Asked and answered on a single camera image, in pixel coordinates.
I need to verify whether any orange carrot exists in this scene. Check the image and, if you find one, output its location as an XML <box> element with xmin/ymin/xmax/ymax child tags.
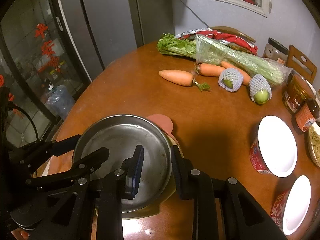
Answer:
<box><xmin>194</xmin><ymin>63</ymin><xmax>226</xmax><ymax>77</ymax></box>
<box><xmin>159</xmin><ymin>69</ymin><xmax>211</xmax><ymax>92</ymax></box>
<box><xmin>221</xmin><ymin>60</ymin><xmax>252</xmax><ymax>87</ymax></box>

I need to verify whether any glass door with red decorations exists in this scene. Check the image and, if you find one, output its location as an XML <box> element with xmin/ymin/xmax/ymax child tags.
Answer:
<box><xmin>0</xmin><ymin>0</ymin><xmax>92</xmax><ymax>153</ymax></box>

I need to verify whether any red snack bag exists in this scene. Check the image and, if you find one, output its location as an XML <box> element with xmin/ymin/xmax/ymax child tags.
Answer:
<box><xmin>174</xmin><ymin>27</ymin><xmax>258</xmax><ymax>56</ymax></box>

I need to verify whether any yellow shell-shaped plate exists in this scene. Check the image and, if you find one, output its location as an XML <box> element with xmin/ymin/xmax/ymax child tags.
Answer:
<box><xmin>94</xmin><ymin>140</ymin><xmax>186</xmax><ymax>221</ymax></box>

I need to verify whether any black cable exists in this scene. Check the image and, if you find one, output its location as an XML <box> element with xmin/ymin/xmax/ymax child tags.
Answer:
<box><xmin>0</xmin><ymin>104</ymin><xmax>41</xmax><ymax>142</ymax></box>

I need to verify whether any round steel plate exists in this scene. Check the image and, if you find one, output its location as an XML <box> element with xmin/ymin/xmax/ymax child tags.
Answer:
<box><xmin>72</xmin><ymin>114</ymin><xmax>174</xmax><ymax>213</ymax></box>

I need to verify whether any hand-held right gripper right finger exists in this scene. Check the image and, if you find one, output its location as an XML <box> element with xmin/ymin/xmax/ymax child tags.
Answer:
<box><xmin>170</xmin><ymin>145</ymin><xmax>288</xmax><ymax>240</ymax></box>

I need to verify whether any clear jar with dark lid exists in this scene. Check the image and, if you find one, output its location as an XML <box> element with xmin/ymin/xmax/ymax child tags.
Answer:
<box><xmin>262</xmin><ymin>37</ymin><xmax>289</xmax><ymax>63</ymax></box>

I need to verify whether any pink plate with handles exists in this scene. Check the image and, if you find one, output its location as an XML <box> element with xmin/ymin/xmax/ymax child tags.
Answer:
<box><xmin>46</xmin><ymin>114</ymin><xmax>181</xmax><ymax>178</ymax></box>

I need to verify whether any chilli sauce jar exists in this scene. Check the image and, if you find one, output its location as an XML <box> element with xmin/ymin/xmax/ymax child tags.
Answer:
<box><xmin>282</xmin><ymin>73</ymin><xmax>316</xmax><ymax>115</ymax></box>

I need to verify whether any celery in plastic bag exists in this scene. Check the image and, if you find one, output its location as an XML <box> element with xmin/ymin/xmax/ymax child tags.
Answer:
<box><xmin>157</xmin><ymin>33</ymin><xmax>293</xmax><ymax>87</ymax></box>

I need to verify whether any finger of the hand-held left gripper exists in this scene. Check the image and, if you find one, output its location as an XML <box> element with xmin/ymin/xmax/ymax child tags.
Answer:
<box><xmin>9</xmin><ymin>134</ymin><xmax>82</xmax><ymax>167</ymax></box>
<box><xmin>25</xmin><ymin>147</ymin><xmax>110</xmax><ymax>186</ymax></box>

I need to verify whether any clear plastic water jug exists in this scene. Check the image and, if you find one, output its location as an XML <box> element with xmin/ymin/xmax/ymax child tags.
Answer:
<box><xmin>45</xmin><ymin>84</ymin><xmax>76</xmax><ymax>121</ymax></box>

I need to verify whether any green fruit in foam net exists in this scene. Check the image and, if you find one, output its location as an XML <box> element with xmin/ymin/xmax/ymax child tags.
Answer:
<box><xmin>218</xmin><ymin>67</ymin><xmax>244</xmax><ymax>92</ymax></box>
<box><xmin>249</xmin><ymin>74</ymin><xmax>272</xmax><ymax>105</ymax></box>

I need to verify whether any wooden chair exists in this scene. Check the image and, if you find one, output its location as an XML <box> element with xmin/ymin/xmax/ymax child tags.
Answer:
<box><xmin>212</xmin><ymin>26</ymin><xmax>257</xmax><ymax>43</ymax></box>
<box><xmin>286</xmin><ymin>44</ymin><xmax>317</xmax><ymax>82</ymax></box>

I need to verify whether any grey refrigerator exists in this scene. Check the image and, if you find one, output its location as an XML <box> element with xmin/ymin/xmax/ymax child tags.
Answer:
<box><xmin>54</xmin><ymin>0</ymin><xmax>173</xmax><ymax>81</ymax></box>

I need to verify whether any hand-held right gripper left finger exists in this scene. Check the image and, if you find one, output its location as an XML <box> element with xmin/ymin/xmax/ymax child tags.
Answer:
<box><xmin>30</xmin><ymin>144</ymin><xmax>145</xmax><ymax>240</ymax></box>

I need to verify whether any brown sauce bottle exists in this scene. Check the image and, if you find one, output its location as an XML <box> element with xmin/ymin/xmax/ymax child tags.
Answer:
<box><xmin>294</xmin><ymin>97</ymin><xmax>320</xmax><ymax>134</ymax></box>

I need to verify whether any white plate of green beans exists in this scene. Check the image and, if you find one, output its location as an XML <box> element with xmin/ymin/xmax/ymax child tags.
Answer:
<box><xmin>307</xmin><ymin>122</ymin><xmax>320</xmax><ymax>168</ymax></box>

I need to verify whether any red white-lidded noodle bowl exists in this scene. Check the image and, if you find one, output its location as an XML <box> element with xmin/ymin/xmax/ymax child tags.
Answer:
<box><xmin>249</xmin><ymin>115</ymin><xmax>298</xmax><ymax>179</ymax></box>
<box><xmin>271</xmin><ymin>175</ymin><xmax>312</xmax><ymax>236</ymax></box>

